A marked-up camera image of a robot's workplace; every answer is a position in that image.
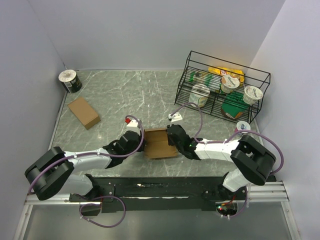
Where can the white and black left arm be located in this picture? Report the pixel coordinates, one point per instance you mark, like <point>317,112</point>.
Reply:
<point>57,171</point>

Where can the green snack packet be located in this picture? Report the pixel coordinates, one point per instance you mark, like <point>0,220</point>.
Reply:
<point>234,106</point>

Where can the green white packet in rack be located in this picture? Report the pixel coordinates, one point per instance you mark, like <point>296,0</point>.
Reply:
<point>209,80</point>

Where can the purple yogurt cup on table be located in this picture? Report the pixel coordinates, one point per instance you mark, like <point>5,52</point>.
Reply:
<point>242,125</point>

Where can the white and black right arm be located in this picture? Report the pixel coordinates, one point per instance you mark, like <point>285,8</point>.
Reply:
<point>254,163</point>

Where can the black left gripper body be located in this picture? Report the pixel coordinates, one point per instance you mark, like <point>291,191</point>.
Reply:
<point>137,144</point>

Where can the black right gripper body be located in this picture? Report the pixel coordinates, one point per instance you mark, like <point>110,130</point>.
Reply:
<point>171,143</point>

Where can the white green cup lower shelf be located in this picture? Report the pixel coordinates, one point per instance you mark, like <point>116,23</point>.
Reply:
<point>199,94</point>

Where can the brown cardboard box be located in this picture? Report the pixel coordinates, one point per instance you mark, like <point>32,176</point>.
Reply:
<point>157,145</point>
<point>84,112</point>

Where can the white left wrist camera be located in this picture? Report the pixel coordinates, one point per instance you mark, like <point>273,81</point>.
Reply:
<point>132,125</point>

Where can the yellow snack bag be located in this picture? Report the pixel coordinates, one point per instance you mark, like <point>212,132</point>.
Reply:
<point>222,71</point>

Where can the yogurt cup upper right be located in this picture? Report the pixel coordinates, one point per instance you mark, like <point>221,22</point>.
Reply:
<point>252,95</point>

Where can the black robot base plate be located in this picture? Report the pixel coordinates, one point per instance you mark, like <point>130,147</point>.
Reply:
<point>158,193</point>

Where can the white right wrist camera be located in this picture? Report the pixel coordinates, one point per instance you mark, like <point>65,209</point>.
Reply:
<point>175,118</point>

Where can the black wire rack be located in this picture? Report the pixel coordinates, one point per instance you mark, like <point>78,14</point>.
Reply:
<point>197,61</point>

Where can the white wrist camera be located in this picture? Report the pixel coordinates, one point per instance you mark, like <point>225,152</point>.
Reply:
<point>175,118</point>
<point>132,125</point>

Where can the aluminium frame rail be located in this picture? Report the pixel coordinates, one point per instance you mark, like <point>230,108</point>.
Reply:
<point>270,192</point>

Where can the dark green noodle cup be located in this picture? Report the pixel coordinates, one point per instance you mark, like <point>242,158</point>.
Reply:
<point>70,80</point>

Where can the folded brown cardboard box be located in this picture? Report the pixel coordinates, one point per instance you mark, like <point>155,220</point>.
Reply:
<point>84,112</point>

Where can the yogurt cup upper middle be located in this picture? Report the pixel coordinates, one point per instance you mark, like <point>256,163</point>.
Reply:
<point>229,83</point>

